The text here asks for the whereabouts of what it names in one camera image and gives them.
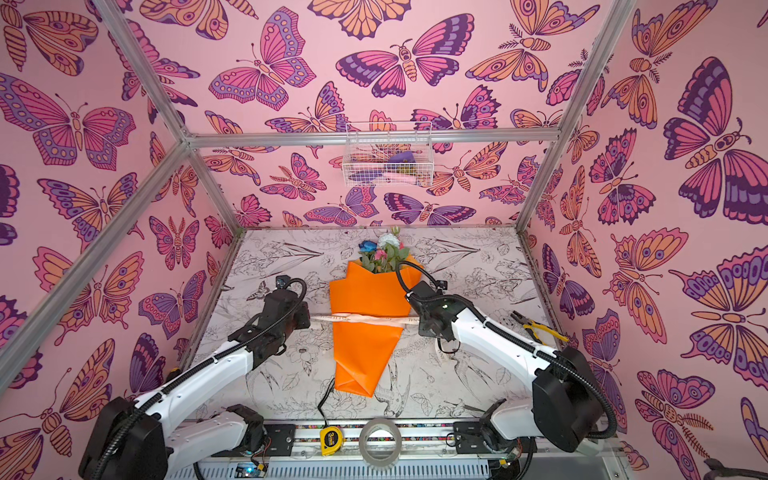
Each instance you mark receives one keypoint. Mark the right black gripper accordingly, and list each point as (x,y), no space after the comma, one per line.
(424,315)

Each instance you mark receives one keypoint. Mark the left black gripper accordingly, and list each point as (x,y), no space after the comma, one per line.
(301,310)

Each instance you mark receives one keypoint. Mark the small pink fake rose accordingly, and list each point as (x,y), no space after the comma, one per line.
(381,262)

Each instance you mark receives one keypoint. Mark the orange wrapping paper sheet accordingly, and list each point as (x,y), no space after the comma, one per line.
(363,345)

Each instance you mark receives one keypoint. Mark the white fake rose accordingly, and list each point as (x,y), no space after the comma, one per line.
(390,239)

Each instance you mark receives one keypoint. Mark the blue fake rose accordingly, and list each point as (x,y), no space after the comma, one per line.
(368,247)

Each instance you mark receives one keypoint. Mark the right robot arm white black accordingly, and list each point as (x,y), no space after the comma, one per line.
(563,404)

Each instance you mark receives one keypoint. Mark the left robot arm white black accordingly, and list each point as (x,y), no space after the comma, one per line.
(148,437)

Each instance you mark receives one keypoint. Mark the yellow tape measure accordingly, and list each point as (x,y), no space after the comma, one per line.
(331,437)

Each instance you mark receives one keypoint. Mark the clear tape roll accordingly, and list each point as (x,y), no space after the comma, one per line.
(380,443)

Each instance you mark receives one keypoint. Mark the green circuit board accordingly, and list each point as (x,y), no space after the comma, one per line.
(251,470)

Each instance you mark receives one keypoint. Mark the yellow handled pliers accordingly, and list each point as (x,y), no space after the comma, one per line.
(538,332)

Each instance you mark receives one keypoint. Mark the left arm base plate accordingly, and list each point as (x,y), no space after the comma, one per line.
(276,440)

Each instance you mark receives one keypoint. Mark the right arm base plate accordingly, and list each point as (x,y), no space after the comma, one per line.
(474,437)

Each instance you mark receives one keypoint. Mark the white wire basket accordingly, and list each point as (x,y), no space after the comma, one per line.
(388,153)

